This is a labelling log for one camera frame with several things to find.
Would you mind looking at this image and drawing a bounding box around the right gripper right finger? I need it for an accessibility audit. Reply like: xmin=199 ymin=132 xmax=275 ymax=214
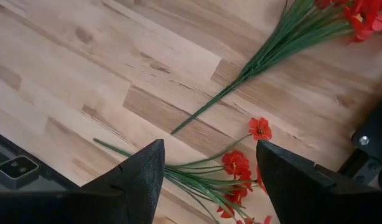
xmin=256 ymin=140 xmax=377 ymax=224

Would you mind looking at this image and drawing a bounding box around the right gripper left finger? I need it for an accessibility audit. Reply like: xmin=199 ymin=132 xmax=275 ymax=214
xmin=80 ymin=139 xmax=165 ymax=224

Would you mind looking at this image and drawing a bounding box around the red artificial flower bunch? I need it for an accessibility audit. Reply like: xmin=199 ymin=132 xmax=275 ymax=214
xmin=170 ymin=0 xmax=382 ymax=135
xmin=93 ymin=117 xmax=273 ymax=224

